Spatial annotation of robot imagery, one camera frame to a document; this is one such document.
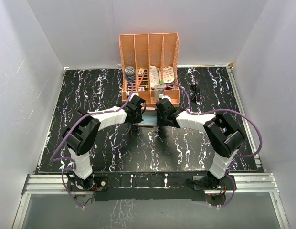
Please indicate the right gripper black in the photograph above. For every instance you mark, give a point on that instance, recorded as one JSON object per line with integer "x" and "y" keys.
{"x": 159, "y": 123}

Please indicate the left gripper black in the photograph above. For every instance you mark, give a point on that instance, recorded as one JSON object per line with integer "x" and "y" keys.
{"x": 138, "y": 119}

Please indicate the pink glasses case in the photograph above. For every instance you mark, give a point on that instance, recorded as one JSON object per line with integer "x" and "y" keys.
{"x": 148, "y": 111}

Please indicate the blue cleaning cloth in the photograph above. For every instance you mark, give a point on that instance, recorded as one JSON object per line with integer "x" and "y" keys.
{"x": 149, "y": 120}

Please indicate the black sunglasses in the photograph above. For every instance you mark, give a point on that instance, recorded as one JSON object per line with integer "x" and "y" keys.
{"x": 195, "y": 93}

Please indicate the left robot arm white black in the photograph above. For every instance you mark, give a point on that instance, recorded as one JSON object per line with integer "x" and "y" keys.
{"x": 82, "y": 135}

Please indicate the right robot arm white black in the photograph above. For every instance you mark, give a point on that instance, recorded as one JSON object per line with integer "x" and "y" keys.
{"x": 224, "y": 134}

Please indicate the grey white small box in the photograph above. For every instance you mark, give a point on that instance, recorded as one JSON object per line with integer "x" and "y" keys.
{"x": 157, "y": 91}

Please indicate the white tube package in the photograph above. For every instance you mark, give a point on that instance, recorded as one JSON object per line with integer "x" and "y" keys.
{"x": 153, "y": 76}

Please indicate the red pencil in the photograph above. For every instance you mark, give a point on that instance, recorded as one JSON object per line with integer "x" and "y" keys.
{"x": 141, "y": 79}

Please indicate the blue white round tin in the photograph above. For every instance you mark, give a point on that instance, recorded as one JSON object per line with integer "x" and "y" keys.
{"x": 130, "y": 73}

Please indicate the small white card box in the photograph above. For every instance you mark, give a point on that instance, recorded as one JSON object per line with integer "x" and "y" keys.
{"x": 141, "y": 71}

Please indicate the oval beige tag package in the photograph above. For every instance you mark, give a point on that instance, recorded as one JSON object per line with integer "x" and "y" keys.
{"x": 168, "y": 75}

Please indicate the orange desk organizer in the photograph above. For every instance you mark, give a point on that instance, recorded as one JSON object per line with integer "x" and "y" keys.
{"x": 141, "y": 51}

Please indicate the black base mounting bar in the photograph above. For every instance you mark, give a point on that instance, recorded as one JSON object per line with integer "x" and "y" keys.
{"x": 156, "y": 186}

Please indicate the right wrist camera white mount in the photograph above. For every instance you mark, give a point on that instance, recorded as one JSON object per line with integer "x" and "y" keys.
{"x": 162, "y": 96}

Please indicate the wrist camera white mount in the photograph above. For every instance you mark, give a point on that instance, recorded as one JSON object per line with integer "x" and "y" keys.
{"x": 162, "y": 96}
{"x": 128, "y": 93}

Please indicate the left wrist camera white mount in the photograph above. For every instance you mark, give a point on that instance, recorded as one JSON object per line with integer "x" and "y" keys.
{"x": 128, "y": 93}

